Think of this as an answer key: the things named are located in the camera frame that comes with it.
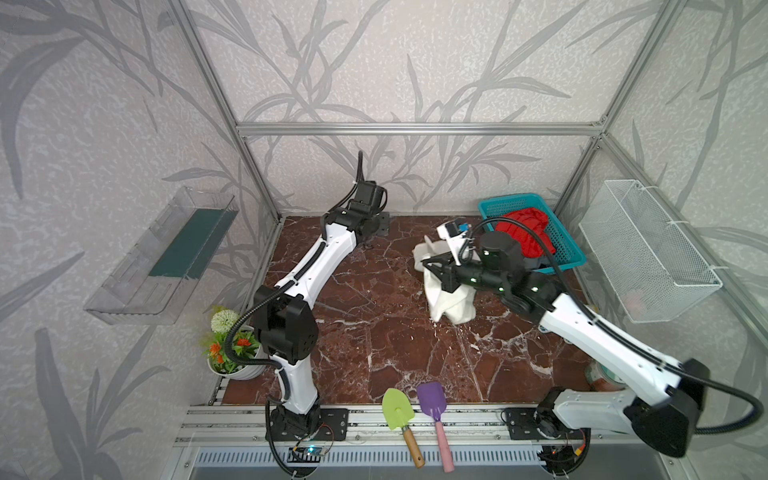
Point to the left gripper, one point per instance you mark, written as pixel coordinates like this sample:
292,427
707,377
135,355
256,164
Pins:
365,194

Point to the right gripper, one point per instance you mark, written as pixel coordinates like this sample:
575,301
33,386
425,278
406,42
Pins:
452,274

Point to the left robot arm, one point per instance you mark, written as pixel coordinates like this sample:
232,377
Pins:
284,321

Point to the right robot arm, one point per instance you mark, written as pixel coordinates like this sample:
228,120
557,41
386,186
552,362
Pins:
662,399

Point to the grey t-shirt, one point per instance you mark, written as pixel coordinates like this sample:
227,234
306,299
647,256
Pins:
537,263

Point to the purple toy shovel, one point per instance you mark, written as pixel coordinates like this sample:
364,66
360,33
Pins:
433,403

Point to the teal plastic basket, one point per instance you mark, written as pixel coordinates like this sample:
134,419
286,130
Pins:
568,254

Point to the green toy shovel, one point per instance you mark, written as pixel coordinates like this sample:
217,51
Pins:
398,412

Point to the potted artificial flowers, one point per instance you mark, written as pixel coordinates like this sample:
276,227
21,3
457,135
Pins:
244,344

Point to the small green circuit board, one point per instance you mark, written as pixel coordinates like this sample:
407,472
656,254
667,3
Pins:
309,454

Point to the aluminium frame crossbar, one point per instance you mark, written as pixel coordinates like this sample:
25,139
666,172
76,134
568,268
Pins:
253,129

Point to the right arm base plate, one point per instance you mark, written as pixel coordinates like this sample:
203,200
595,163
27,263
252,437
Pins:
527,423

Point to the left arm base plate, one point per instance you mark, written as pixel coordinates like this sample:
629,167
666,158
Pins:
320,423

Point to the pink object in wire basket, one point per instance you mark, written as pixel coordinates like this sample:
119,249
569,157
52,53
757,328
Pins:
634,303

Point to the white wire mesh basket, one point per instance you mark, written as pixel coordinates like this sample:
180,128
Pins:
640,247

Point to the clear plastic wall shelf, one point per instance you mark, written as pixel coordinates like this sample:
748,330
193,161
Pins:
154,281

